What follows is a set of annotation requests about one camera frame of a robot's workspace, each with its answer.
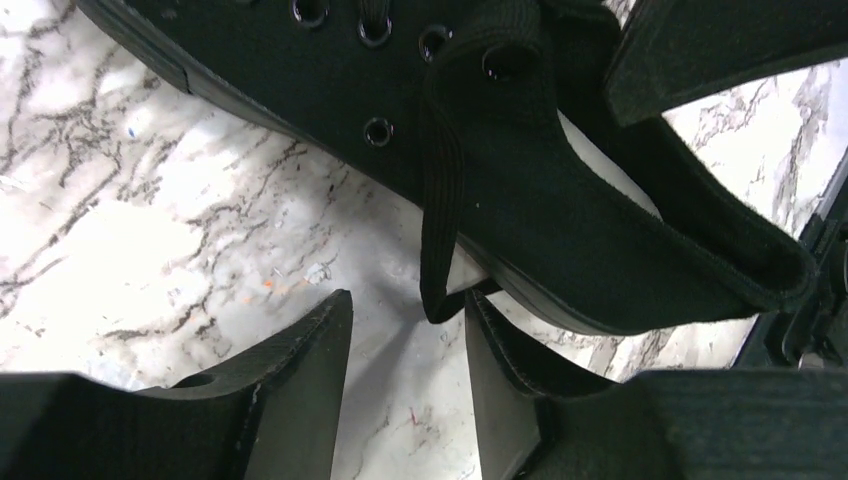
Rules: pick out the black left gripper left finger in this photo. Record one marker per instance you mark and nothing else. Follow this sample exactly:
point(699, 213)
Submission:
point(269, 412)

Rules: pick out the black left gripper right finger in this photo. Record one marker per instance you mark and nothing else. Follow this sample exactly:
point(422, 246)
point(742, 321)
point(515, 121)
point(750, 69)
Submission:
point(519, 388)

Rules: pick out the black canvas sneaker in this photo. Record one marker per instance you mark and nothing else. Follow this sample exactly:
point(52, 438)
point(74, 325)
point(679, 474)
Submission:
point(593, 227)

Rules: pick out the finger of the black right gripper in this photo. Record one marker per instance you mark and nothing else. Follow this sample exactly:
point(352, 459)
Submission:
point(676, 52)

